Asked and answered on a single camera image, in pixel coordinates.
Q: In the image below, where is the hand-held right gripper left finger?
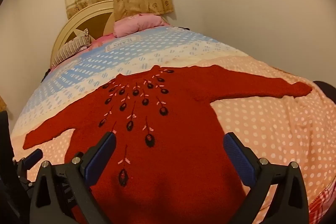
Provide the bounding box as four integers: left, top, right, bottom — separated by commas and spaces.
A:
29, 132, 117, 224

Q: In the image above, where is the pink bed sheet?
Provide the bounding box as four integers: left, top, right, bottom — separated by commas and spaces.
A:
79, 33, 116, 51

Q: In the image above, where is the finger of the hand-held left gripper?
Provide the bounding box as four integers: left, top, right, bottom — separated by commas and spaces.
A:
13, 149, 44, 188

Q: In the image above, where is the red embroidered knit sweater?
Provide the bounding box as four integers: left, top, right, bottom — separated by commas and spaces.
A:
23, 64, 313, 224

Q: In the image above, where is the cream round headboard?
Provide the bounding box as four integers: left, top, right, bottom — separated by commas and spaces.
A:
50, 0, 116, 64

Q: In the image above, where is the polka dot blanket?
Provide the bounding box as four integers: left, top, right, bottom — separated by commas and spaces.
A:
10, 25, 336, 224

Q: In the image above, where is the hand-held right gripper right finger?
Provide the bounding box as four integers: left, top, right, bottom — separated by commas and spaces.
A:
223, 132, 310, 224

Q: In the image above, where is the striped pillow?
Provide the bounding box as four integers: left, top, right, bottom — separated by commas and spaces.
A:
51, 28, 91, 69

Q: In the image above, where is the pink pillow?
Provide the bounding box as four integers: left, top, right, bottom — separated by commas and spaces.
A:
113, 14, 168, 38

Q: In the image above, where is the red plaid bed sheet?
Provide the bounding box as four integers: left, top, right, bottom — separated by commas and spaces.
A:
308, 182, 336, 224

